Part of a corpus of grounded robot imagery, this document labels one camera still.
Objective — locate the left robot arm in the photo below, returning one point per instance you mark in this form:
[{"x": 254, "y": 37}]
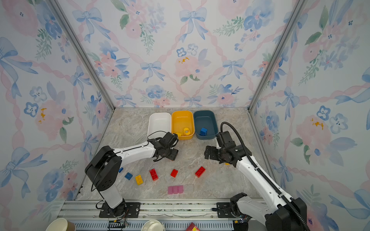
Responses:
[{"x": 104, "y": 168}]

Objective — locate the dark blue lego left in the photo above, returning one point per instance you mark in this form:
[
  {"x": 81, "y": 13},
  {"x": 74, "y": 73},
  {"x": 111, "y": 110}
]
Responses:
[{"x": 128, "y": 176}]

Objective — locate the yellow rounded 120 lego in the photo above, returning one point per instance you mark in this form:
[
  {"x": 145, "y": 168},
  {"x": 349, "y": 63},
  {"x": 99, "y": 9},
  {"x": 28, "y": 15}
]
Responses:
[{"x": 186, "y": 131}]

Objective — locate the blue square lego brick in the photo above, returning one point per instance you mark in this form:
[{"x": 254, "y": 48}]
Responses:
[{"x": 203, "y": 130}]

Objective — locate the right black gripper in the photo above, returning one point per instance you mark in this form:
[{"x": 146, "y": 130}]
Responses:
[{"x": 207, "y": 151}]

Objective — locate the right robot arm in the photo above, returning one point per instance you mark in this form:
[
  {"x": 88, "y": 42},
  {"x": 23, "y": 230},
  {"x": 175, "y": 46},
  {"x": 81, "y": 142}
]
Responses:
[{"x": 279, "y": 211}]

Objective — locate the red long lego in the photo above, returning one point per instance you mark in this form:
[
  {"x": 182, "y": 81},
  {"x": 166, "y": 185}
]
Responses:
[{"x": 153, "y": 174}]

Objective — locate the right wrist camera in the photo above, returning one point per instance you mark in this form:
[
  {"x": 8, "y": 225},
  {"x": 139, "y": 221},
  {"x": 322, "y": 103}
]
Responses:
[{"x": 225, "y": 140}]

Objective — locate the red small lego centre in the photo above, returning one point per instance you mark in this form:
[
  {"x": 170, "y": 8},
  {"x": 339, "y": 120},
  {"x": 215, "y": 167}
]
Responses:
[{"x": 174, "y": 173}]

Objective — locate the pink translucent block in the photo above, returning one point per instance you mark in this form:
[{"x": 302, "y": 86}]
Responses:
[{"x": 180, "y": 189}]

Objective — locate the red box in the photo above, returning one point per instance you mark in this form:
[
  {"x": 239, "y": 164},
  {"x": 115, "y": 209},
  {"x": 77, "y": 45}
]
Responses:
[{"x": 192, "y": 227}]

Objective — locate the aluminium rail base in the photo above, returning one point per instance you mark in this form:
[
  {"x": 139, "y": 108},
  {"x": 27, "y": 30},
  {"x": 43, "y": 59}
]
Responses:
[{"x": 173, "y": 214}]

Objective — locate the yellow plastic container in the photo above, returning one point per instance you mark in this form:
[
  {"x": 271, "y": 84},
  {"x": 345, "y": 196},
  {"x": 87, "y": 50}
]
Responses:
[{"x": 181, "y": 120}]

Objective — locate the white bowl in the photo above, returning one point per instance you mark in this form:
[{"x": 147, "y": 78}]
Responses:
[{"x": 153, "y": 225}]

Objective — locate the yellow long lego left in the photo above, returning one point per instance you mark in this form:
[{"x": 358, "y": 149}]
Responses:
[{"x": 139, "y": 180}]

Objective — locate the white plastic container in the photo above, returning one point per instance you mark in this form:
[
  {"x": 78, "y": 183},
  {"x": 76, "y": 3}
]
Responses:
[{"x": 159, "y": 124}]

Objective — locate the paper cup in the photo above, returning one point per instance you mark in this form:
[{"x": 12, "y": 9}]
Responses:
[{"x": 61, "y": 224}]

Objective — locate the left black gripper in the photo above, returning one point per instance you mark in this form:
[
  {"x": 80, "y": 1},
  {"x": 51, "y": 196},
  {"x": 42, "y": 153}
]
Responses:
[{"x": 174, "y": 155}]

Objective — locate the red lego right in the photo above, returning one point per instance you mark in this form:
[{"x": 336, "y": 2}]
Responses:
[{"x": 200, "y": 171}]

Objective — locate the dark teal plastic container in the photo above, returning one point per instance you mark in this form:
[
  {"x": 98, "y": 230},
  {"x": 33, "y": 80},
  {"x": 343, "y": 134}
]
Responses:
[{"x": 205, "y": 119}]

